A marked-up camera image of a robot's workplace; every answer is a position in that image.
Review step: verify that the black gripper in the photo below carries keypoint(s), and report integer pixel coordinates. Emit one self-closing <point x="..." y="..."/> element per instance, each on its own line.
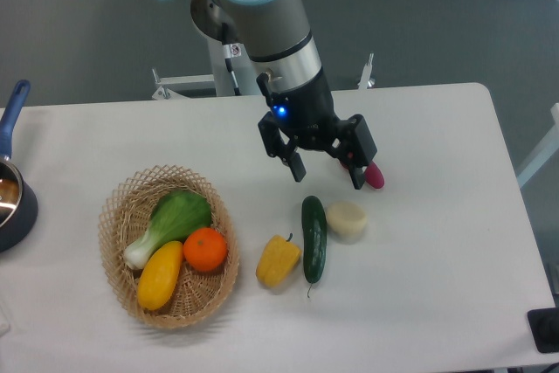
<point x="304" y="117"/>

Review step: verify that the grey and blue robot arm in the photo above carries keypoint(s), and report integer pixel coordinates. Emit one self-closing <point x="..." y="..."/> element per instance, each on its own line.
<point x="279" y="43"/>

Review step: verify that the woven wicker basket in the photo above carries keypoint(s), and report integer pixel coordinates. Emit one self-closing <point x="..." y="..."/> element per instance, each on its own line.
<point x="125" y="218"/>

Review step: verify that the yellow mango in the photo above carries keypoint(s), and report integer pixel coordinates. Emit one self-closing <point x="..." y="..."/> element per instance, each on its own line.
<point x="159" y="277"/>

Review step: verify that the magenta red vegetable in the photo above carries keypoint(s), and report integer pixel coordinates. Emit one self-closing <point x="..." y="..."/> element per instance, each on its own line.
<point x="371" y="175"/>

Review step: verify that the dark green cucumber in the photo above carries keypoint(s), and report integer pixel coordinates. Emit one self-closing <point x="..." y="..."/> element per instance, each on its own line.
<point x="315" y="237"/>

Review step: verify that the cream round cake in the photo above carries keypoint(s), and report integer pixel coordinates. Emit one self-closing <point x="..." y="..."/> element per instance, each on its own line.
<point x="346" y="220"/>

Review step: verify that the yellow bell pepper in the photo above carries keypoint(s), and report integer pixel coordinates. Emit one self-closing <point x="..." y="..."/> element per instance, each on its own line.
<point x="278" y="259"/>

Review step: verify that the orange fruit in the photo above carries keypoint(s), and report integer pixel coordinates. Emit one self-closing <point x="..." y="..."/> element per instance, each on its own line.
<point x="205" y="249"/>

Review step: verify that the green bok choy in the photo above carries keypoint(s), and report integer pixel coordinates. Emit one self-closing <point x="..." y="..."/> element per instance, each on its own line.
<point x="174" y="218"/>

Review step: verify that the black device at edge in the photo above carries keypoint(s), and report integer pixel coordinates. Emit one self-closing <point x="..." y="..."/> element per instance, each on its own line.
<point x="543" y="323"/>

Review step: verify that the dark blue saucepan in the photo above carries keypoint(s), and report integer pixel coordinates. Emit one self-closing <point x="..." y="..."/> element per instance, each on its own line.
<point x="19" y="204"/>

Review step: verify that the white frame bar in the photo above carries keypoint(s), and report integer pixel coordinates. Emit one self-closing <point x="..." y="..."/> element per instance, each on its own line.
<point x="541" y="152"/>

